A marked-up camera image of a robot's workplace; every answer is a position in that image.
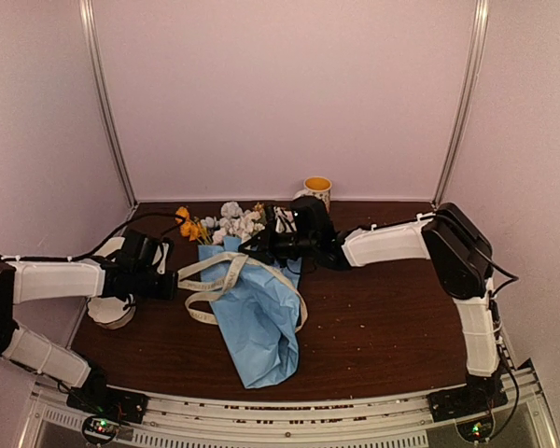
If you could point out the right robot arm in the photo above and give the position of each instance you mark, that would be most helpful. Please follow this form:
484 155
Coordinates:
458 251

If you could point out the right aluminium corner post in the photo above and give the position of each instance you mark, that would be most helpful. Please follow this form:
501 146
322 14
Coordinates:
477 40

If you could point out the aluminium corner post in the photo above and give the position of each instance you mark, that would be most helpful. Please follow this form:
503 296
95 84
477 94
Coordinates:
477 40
87 16

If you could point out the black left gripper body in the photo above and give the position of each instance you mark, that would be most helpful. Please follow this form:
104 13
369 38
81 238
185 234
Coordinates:
145 287

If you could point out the blue fake flower stems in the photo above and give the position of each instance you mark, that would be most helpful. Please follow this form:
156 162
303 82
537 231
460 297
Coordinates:
228 223

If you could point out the front aluminium rail base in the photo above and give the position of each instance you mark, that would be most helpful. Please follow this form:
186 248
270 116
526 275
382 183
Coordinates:
405 420

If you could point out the cream ribbon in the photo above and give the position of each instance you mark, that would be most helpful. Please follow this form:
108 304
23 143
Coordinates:
213 291

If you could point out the left aluminium corner post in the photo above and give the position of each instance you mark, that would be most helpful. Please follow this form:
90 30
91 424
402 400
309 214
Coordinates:
87 16

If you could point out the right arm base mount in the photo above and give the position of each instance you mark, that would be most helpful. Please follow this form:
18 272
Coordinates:
468 399

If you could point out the floral ceramic mug yellow inside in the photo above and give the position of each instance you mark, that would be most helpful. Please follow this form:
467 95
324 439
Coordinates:
318 187

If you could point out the blue wrapping paper sheet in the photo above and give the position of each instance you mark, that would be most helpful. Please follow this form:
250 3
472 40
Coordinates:
258 320

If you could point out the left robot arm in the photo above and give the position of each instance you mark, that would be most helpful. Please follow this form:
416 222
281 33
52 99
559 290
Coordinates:
42 298

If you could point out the orange fake flower stem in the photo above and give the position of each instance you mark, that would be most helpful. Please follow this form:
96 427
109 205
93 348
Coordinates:
190 227

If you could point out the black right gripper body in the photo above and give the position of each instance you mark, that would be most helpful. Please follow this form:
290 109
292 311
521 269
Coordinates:
281 249

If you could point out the white scalloped dish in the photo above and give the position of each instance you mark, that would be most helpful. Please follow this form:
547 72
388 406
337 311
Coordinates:
110 313

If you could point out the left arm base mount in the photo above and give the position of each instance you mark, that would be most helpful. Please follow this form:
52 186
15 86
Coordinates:
114 404

